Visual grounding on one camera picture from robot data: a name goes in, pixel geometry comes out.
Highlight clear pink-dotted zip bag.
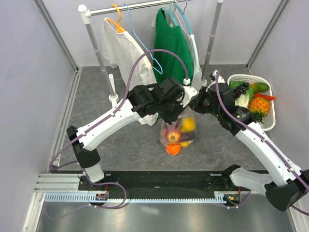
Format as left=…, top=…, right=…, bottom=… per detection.
left=159, top=108, right=197, bottom=156

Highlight yellow squash toy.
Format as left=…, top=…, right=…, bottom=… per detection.
left=180, top=142, right=190, bottom=147

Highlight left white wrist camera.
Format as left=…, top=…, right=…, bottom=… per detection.
left=179, top=86, right=198, bottom=108

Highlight aluminium frame post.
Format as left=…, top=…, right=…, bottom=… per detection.
left=33, top=0, right=79, bottom=73
left=245, top=0, right=290, bottom=73

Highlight teal padded hanger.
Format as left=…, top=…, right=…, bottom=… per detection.
left=163, top=3, right=194, bottom=38

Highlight left aluminium frame post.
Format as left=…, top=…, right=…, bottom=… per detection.
left=33, top=0, right=79, bottom=73

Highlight right aluminium frame post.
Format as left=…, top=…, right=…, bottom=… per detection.
left=245, top=0, right=290, bottom=73

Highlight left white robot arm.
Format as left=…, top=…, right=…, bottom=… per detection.
left=67, top=78, right=189, bottom=190

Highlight white t-shirt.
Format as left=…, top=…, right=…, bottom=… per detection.
left=100, top=17, right=159, bottom=127

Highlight red chili pepper toy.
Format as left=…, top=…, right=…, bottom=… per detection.
left=254, top=93, right=277, bottom=101

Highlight white-green cabbage toy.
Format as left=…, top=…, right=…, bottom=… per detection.
left=235, top=93, right=250, bottom=108

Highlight orange spiky kiwano toy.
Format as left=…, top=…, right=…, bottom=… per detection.
left=249, top=97, right=270, bottom=124

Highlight orange hanger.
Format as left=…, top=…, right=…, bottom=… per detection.
left=106, top=3, right=126, bottom=33

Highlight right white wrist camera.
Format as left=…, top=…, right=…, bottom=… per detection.
left=209, top=70, right=225, bottom=87

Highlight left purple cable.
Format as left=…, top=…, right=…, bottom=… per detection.
left=44, top=49, right=192, bottom=220

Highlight purple eggplant toy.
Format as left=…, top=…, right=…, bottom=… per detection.
left=179, top=131, right=196, bottom=142

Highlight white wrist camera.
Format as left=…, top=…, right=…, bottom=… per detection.
left=179, top=86, right=198, bottom=108
left=209, top=70, right=225, bottom=87

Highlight slotted cable duct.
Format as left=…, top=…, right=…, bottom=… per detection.
left=44, top=193, right=231, bottom=203

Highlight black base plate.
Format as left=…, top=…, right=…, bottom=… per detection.
left=78, top=171, right=249, bottom=199

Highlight black grapes toy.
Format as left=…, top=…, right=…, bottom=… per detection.
left=229, top=81, right=250, bottom=100

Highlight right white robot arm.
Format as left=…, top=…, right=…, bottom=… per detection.
left=190, top=83, right=309, bottom=212

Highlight yellow pear toy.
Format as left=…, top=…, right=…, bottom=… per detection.
left=180, top=117, right=196, bottom=132

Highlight red apple toy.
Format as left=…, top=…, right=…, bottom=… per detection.
left=165, top=130, right=181, bottom=143

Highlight white tank top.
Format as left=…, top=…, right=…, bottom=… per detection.
left=153, top=3, right=202, bottom=89

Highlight silver clothes rack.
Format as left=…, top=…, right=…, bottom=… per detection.
left=77, top=0, right=224, bottom=125

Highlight light blue wire hanger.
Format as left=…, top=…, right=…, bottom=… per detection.
left=123, top=1, right=163, bottom=74

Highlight orange toy fruit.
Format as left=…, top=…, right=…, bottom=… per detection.
left=165, top=144, right=182, bottom=156

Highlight white fruit basket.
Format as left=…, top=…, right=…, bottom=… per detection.
left=227, top=74, right=276, bottom=131

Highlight green t-shirt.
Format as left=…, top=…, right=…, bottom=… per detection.
left=153, top=8, right=194, bottom=84

